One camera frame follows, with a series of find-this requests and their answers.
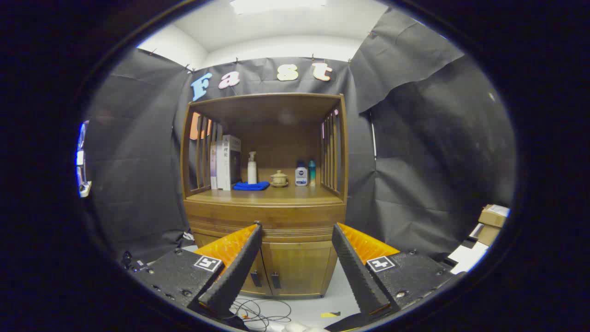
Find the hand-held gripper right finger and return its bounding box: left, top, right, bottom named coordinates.
left=332, top=223, right=466, bottom=323

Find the wooden cabinet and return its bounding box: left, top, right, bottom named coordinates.
left=181, top=93, right=348, bottom=298

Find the small brown cardboard box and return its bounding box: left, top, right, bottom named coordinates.
left=475, top=224, right=501, bottom=246

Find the wooden cabinet door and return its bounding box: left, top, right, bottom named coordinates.
left=194, top=233, right=272, bottom=296
left=263, top=241, right=338, bottom=296

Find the wooden countertop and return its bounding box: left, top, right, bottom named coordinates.
left=187, top=184, right=344, bottom=206

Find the white book with dark portrait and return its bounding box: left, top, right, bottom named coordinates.
left=217, top=135, right=242, bottom=191

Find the tangle of thin cables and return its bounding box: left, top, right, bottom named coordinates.
left=229, top=297, right=292, bottom=332

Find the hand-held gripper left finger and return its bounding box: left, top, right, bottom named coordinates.
left=130, top=221, right=263, bottom=319

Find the thin purple book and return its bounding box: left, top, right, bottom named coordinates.
left=210, top=141, right=218, bottom=190

